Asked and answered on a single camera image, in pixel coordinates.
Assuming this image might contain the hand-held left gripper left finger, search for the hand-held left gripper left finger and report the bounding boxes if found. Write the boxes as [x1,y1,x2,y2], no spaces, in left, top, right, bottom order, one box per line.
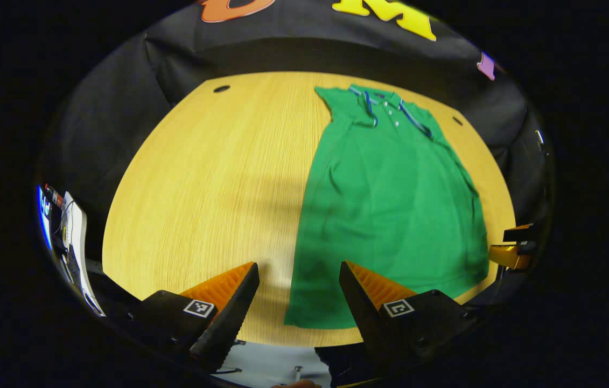
[132,261,261,372]

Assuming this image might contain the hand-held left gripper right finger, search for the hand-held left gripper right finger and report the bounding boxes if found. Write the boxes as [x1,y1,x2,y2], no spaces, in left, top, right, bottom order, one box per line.
[338,260,477,378]

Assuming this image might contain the green T-shirt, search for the green T-shirt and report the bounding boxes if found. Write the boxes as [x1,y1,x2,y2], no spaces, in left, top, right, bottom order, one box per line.
[284,84,491,330]

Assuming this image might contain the person's leg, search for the person's leg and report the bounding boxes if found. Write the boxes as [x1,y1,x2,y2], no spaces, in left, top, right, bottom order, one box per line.
[314,345,369,387]

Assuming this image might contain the blue lit screen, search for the blue lit screen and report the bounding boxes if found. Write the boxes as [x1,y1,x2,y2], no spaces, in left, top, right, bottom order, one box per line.
[37,186,51,251]

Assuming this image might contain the black backdrop cloth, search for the black backdrop cloth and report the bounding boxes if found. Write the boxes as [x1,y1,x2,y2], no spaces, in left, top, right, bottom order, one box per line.
[40,0,552,302]

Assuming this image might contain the white device with cables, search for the white device with cables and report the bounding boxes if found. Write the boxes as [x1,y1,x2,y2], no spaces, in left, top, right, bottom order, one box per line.
[46,184,107,317]

